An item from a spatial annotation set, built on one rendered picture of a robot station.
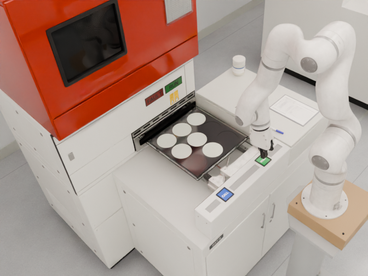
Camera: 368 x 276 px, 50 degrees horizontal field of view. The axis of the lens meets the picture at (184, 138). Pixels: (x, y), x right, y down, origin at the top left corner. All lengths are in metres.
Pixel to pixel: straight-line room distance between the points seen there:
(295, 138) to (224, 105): 0.41
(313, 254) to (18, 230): 1.98
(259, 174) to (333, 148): 0.44
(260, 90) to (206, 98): 0.68
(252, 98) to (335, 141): 0.33
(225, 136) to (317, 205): 0.57
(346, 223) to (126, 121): 1.06
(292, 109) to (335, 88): 0.76
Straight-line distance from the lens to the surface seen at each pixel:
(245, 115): 1.54
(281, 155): 1.86
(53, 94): 1.54
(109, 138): 1.89
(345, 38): 1.31
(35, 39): 1.42
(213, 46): 4.36
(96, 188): 2.02
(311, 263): 2.12
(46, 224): 3.00
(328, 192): 1.67
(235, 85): 2.22
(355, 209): 1.82
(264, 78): 1.47
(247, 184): 1.73
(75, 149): 1.80
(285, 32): 1.33
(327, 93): 1.35
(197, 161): 1.90
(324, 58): 1.22
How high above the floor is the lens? 2.32
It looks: 45 degrees down
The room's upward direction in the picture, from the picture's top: 6 degrees counter-clockwise
